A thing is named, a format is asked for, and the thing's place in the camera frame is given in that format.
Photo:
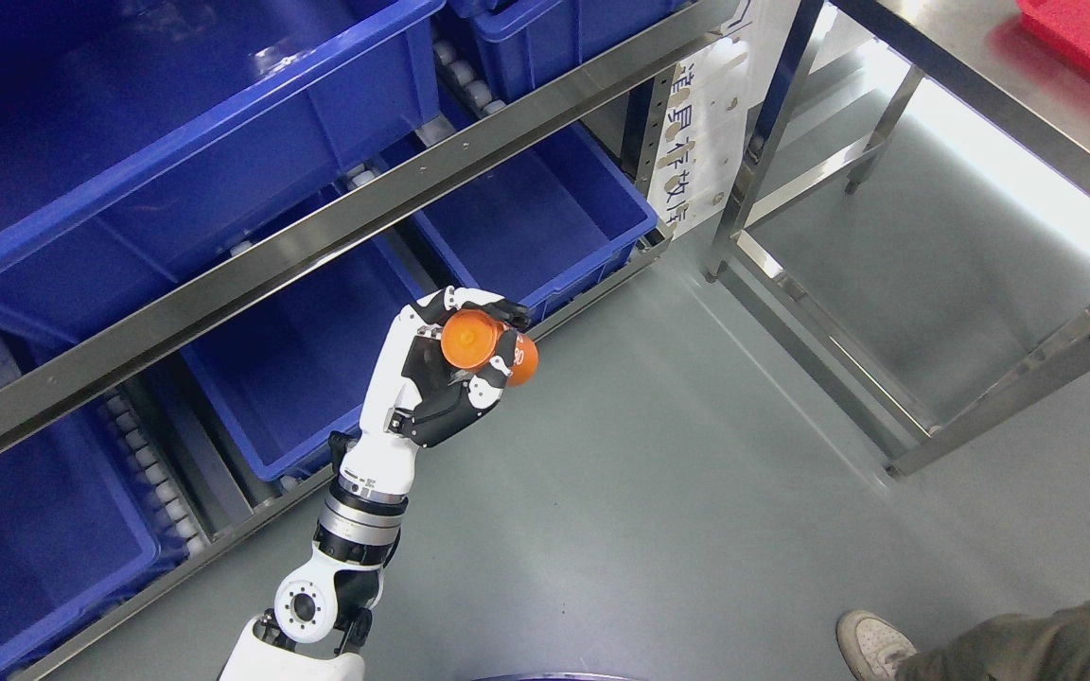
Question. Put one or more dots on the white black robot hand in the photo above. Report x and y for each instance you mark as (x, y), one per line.
(417, 399)

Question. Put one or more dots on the orange cylindrical capacitor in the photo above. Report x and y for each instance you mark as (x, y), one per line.
(469, 339)

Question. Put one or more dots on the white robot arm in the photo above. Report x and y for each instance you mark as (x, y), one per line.
(322, 613)

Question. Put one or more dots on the stainless steel desk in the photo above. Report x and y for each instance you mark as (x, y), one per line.
(933, 274)

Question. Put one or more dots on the lower blue bin far right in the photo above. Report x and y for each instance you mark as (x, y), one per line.
(541, 228)

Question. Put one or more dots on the white sign with blue text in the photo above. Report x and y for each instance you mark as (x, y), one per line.
(706, 112)

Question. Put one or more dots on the lower blue bin center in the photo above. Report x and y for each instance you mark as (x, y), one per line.
(76, 536)

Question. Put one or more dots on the large blue bin right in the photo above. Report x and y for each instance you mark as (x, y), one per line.
(140, 141)

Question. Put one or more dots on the white sneaker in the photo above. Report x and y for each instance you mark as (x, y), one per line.
(872, 648)

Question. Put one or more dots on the olive trouser leg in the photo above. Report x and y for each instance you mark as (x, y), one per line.
(1011, 647)

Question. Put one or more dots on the steel shelf rail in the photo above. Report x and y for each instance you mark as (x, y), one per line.
(68, 381)

